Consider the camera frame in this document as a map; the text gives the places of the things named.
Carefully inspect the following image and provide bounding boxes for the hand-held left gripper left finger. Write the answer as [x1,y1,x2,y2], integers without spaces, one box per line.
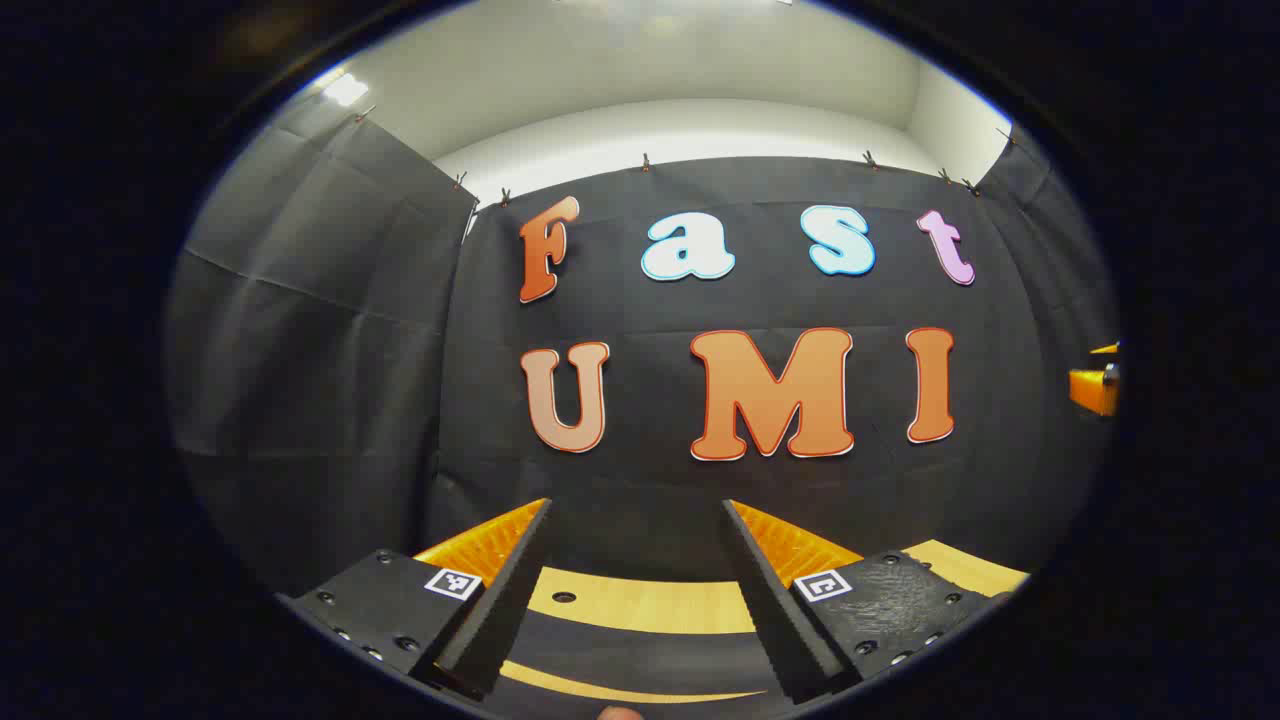
[275,497,554,701]

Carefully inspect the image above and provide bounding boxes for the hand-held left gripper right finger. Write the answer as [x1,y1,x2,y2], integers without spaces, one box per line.
[722,498,1013,706]

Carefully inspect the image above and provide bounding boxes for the dark jeans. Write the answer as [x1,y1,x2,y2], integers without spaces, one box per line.
[500,606,801,701]

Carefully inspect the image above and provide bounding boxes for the black backdrop cloth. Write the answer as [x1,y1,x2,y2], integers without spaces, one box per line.
[165,95,1121,601]

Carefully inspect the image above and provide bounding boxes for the ceiling light panel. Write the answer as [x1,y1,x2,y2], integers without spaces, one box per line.
[320,72,371,109]

